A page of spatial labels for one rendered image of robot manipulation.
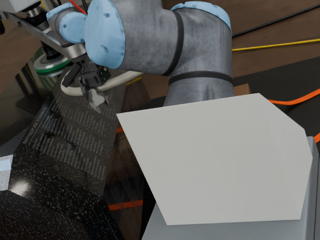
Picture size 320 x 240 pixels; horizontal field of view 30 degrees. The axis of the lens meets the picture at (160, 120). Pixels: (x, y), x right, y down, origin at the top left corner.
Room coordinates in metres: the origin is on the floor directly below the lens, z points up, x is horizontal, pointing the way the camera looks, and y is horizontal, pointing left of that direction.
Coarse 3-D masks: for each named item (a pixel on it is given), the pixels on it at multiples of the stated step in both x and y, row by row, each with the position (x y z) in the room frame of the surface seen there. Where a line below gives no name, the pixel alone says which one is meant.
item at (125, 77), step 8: (128, 72) 1.86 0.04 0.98; (136, 72) 1.85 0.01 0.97; (112, 80) 1.86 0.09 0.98; (120, 80) 1.85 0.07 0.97; (128, 80) 1.85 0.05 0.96; (64, 88) 2.01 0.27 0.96; (72, 88) 1.96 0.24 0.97; (80, 88) 1.92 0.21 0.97; (96, 88) 1.87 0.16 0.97; (104, 88) 1.86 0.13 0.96
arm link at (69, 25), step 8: (64, 16) 1.77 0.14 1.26; (72, 16) 1.74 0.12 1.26; (80, 16) 1.75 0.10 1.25; (56, 24) 1.82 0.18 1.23; (64, 24) 1.74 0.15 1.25; (72, 24) 1.74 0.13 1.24; (80, 24) 1.74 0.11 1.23; (64, 32) 1.74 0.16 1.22; (72, 32) 1.73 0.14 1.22; (80, 32) 1.74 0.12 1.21; (72, 40) 1.73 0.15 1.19; (80, 40) 1.73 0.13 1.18
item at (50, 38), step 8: (40, 8) 2.73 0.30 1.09; (0, 16) 2.80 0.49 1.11; (8, 16) 2.80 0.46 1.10; (16, 16) 2.72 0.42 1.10; (24, 24) 2.65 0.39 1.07; (32, 32) 2.61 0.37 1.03; (40, 32) 2.53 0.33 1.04; (48, 32) 2.59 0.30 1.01; (48, 40) 2.48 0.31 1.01; (56, 40) 2.43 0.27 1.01; (56, 48) 2.44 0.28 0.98
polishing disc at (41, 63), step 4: (40, 56) 2.75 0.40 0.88; (44, 56) 2.72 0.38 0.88; (60, 56) 2.63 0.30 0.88; (64, 56) 2.61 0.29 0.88; (36, 60) 2.71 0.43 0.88; (40, 60) 2.68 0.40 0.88; (44, 60) 2.66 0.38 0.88; (48, 60) 2.64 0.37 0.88; (52, 60) 2.62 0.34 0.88; (56, 60) 2.59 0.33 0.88; (60, 60) 2.57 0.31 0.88; (64, 60) 2.57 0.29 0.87; (36, 64) 2.66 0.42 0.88; (40, 64) 2.63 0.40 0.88; (44, 64) 2.61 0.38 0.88; (48, 64) 2.59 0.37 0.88; (52, 64) 2.57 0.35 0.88; (56, 64) 2.57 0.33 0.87; (36, 68) 2.62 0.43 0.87; (40, 68) 2.60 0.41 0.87; (44, 68) 2.58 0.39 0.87; (48, 68) 2.57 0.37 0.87
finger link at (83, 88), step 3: (81, 84) 1.86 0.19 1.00; (81, 87) 1.86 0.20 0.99; (84, 87) 1.86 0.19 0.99; (87, 87) 1.87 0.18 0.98; (81, 90) 1.86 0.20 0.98; (84, 90) 1.85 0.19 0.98; (87, 90) 1.86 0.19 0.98; (84, 93) 1.86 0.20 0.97; (87, 93) 1.86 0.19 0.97; (84, 96) 1.86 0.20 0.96; (87, 96) 1.86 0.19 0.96; (87, 99) 1.86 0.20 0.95; (90, 99) 1.86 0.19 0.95
